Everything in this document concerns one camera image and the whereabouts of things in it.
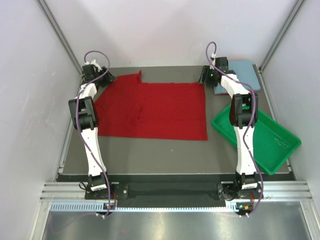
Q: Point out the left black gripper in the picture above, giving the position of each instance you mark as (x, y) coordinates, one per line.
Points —
(108, 78)

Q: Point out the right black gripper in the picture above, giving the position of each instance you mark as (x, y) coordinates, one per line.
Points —
(205, 71)

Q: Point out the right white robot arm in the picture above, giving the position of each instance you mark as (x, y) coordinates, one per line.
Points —
(243, 115)

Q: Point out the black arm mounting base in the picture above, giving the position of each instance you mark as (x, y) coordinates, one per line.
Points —
(177, 190)

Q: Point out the folded blue t shirt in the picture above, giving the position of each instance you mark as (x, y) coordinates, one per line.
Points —
(245, 73)

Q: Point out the green plastic tray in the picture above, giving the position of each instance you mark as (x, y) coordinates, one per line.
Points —
(272, 143)

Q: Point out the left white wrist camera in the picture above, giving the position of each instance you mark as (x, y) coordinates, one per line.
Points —
(94, 63)

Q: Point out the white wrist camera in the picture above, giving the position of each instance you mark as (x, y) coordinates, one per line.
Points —
(94, 63)
(213, 56)

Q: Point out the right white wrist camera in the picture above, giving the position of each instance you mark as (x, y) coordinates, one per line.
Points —
(213, 56)

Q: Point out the left aluminium frame post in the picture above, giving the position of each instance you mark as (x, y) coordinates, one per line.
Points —
(59, 33)

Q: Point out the aluminium frame post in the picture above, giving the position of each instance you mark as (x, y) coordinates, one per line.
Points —
(293, 13)
(59, 33)

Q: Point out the right aluminium frame post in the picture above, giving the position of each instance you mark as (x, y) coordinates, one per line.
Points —
(293, 13)

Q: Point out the slotted grey cable duct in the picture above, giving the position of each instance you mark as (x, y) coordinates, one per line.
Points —
(101, 206)

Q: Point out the aluminium frame rail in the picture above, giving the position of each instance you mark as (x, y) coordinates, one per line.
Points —
(276, 191)

